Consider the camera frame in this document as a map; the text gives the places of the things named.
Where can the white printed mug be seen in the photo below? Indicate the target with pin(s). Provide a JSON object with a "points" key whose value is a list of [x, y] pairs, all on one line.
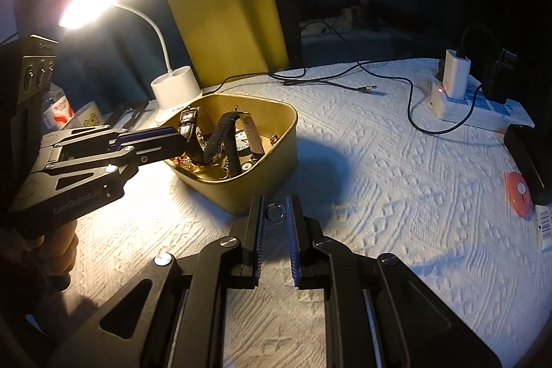
{"points": [[88, 116]]}

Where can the white desk lamp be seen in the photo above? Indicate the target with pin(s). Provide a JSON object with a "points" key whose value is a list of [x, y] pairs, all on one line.
{"points": [[177, 90]]}

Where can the white textured cloth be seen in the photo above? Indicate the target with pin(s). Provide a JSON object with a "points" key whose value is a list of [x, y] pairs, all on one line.
{"points": [[388, 200]]}

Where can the tan paper box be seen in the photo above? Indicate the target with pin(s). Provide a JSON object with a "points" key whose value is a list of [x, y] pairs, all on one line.
{"points": [[207, 191]]}

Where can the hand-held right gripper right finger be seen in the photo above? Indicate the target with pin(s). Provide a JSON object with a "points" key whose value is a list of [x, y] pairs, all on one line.
{"points": [[293, 238]]}

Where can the white tube with barcode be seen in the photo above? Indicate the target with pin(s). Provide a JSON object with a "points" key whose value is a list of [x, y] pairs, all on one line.
{"points": [[544, 221]]}

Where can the dark teal curtain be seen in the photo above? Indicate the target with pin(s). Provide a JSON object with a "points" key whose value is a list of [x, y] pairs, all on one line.
{"points": [[129, 57]]}

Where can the white charger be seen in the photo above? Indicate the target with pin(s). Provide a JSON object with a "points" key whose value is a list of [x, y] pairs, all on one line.
{"points": [[455, 75]]}

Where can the person's left hand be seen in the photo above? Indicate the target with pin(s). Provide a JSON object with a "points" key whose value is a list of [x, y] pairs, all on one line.
{"points": [[60, 247]]}

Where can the clear plastic water bottle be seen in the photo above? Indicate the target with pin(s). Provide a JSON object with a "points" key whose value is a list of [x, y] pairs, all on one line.
{"points": [[56, 113]]}

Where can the black flat box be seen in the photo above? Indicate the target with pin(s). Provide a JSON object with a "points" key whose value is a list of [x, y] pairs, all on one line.
{"points": [[526, 161]]}

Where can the pink round case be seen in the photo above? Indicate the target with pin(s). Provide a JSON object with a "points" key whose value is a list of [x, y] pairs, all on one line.
{"points": [[519, 195]]}

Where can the black power adapter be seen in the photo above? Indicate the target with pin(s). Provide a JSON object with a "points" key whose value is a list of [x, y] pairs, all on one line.
{"points": [[500, 79]]}

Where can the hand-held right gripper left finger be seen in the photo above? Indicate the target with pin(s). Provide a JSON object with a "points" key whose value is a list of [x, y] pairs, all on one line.
{"points": [[258, 238]]}

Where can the yellow curtain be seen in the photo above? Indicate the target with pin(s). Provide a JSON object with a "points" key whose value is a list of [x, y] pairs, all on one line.
{"points": [[224, 6]]}

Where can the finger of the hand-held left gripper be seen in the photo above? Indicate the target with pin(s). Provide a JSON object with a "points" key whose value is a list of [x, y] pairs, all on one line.
{"points": [[129, 163], [146, 134]]}

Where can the white power strip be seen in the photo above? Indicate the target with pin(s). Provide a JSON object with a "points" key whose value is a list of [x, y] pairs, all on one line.
{"points": [[483, 109]]}

